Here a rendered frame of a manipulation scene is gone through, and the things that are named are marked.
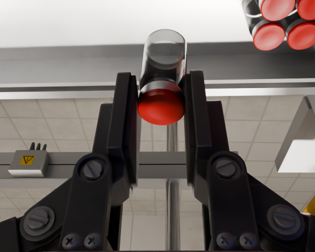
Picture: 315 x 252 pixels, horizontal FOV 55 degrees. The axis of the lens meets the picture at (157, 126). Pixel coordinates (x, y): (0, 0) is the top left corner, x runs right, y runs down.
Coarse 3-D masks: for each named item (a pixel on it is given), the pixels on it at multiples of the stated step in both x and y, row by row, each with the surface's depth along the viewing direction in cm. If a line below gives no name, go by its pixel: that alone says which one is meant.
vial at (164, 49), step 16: (160, 32) 15; (176, 32) 15; (144, 48) 15; (160, 48) 14; (176, 48) 14; (144, 64) 14; (160, 64) 13; (176, 64) 13; (144, 80) 13; (160, 80) 13; (176, 80) 13
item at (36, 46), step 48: (0, 0) 23; (48, 0) 23; (96, 0) 23; (144, 0) 23; (192, 0) 23; (240, 0) 23; (0, 48) 27; (48, 48) 27; (96, 48) 27; (192, 48) 26; (240, 48) 26; (288, 48) 26
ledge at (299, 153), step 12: (300, 108) 34; (300, 120) 34; (312, 120) 34; (288, 132) 38; (300, 132) 35; (312, 132) 35; (288, 144) 38; (300, 144) 37; (312, 144) 37; (276, 156) 42; (288, 156) 39; (300, 156) 39; (312, 156) 39; (276, 168) 42; (288, 168) 41; (300, 168) 41; (312, 168) 41
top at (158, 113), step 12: (144, 96) 12; (156, 96) 12; (168, 96) 12; (180, 96) 12; (144, 108) 13; (156, 108) 13; (168, 108) 13; (180, 108) 13; (156, 120) 13; (168, 120) 13
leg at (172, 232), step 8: (168, 128) 126; (176, 128) 127; (168, 136) 123; (176, 136) 124; (168, 144) 121; (176, 144) 121; (168, 184) 109; (176, 184) 109; (168, 192) 107; (176, 192) 107; (168, 200) 105; (176, 200) 105; (168, 208) 103; (176, 208) 103; (168, 216) 102; (176, 216) 102; (168, 224) 100; (176, 224) 100; (168, 232) 98; (176, 232) 98; (168, 240) 96; (176, 240) 96; (168, 248) 95; (176, 248) 95
